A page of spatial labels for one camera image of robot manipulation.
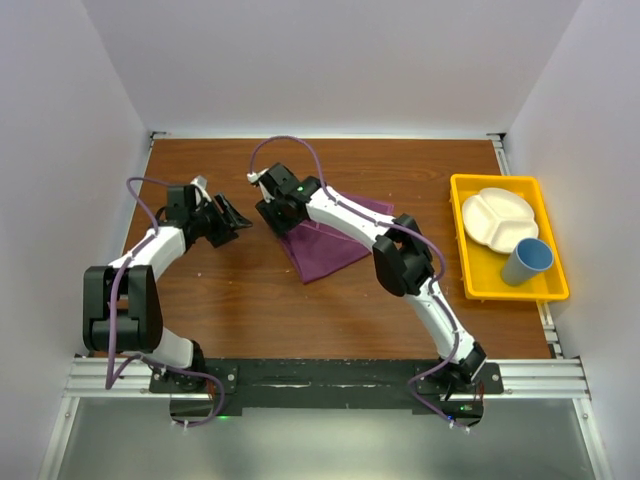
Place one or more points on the blue plastic cup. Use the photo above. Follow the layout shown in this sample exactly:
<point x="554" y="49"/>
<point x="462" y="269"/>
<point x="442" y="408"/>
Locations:
<point x="530" y="257"/>

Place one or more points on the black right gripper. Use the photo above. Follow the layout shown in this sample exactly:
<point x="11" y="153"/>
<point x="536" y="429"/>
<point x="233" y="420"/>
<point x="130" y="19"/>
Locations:
<point x="266" y="208"/>

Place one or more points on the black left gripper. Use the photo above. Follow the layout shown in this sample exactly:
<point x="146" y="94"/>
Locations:
<point x="225" y="228"/>

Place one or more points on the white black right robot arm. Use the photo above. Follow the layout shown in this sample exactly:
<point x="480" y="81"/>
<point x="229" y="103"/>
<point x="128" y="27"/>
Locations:
<point x="403" y="259"/>

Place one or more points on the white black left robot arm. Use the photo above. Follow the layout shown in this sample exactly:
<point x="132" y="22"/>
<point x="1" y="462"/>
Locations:
<point x="121" y="307"/>

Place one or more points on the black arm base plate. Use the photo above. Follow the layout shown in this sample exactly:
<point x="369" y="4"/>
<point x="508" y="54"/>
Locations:
<point x="237" y="385"/>

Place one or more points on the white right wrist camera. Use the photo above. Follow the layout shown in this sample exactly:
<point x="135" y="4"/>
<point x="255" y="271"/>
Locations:
<point x="254" y="178"/>

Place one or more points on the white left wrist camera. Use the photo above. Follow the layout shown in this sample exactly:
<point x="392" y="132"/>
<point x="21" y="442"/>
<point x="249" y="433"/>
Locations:
<point x="201" y="183"/>

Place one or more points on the white divided plate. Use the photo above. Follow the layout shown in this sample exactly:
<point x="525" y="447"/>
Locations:
<point x="498" y="219"/>

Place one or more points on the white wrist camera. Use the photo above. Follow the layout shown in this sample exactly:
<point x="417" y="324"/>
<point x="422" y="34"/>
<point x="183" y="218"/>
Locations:
<point x="201" y="183"/>
<point x="254" y="178"/>

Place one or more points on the purple cloth napkin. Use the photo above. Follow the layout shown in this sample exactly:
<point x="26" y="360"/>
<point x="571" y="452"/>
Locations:
<point x="317" y="250"/>

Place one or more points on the yellow plastic tray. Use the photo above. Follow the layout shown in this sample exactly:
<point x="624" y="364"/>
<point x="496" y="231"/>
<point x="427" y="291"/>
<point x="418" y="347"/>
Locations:
<point x="481" y="267"/>

